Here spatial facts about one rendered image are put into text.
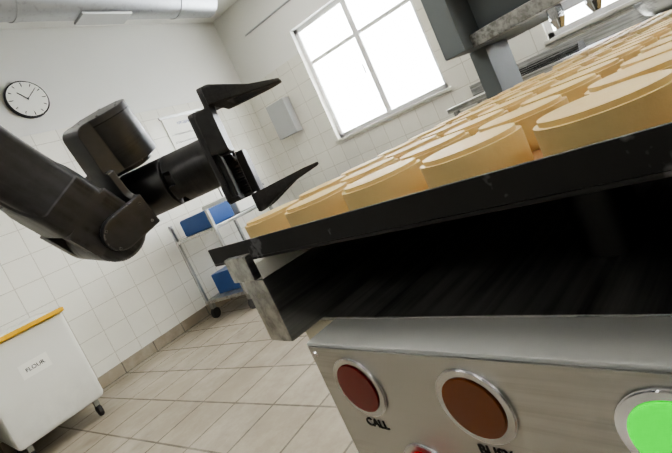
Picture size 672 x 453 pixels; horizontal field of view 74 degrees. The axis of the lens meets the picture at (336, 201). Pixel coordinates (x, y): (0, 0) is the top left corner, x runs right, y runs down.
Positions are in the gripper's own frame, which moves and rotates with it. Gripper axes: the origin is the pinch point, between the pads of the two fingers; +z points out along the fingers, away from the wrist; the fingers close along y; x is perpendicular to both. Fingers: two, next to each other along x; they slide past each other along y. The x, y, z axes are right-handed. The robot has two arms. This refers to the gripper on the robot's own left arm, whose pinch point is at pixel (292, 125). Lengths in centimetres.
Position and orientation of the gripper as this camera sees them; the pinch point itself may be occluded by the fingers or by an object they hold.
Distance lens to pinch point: 49.1
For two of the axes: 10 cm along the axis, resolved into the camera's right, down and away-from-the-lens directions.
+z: 9.1, -4.0, -1.0
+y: 4.1, 9.1, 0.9
